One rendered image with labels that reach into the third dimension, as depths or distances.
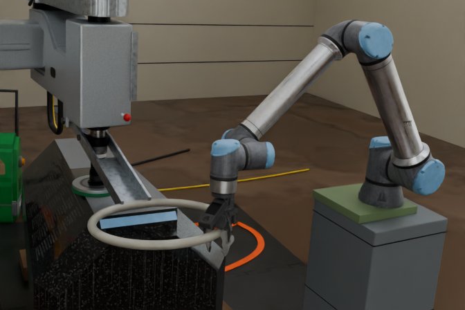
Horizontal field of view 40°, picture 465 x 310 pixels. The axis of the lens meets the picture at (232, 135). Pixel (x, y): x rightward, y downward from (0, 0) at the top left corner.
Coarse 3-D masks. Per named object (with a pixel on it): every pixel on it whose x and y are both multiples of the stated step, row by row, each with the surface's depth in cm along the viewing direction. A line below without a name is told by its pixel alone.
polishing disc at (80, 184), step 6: (78, 180) 275; (84, 180) 275; (78, 186) 268; (84, 186) 268; (90, 186) 269; (96, 186) 269; (102, 186) 270; (84, 192) 264; (90, 192) 264; (96, 192) 264; (102, 192) 265; (108, 192) 266
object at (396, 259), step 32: (320, 224) 273; (352, 224) 254; (384, 224) 250; (416, 224) 253; (320, 256) 274; (352, 256) 255; (384, 256) 248; (416, 256) 258; (320, 288) 276; (352, 288) 257; (384, 288) 253; (416, 288) 263
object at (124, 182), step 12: (108, 132) 274; (84, 144) 265; (96, 156) 255; (120, 156) 261; (96, 168) 254; (108, 168) 257; (120, 168) 259; (132, 168) 253; (108, 180) 243; (120, 180) 252; (132, 180) 251; (120, 192) 245; (132, 192) 246; (144, 192) 242
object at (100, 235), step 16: (112, 208) 230; (128, 208) 235; (192, 208) 238; (112, 240) 198; (128, 240) 196; (144, 240) 196; (160, 240) 196; (176, 240) 196; (192, 240) 198; (208, 240) 202
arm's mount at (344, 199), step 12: (312, 192) 275; (324, 192) 272; (336, 192) 273; (348, 192) 274; (336, 204) 260; (348, 204) 260; (360, 204) 261; (408, 204) 265; (348, 216) 254; (360, 216) 248; (372, 216) 252; (384, 216) 255; (396, 216) 259
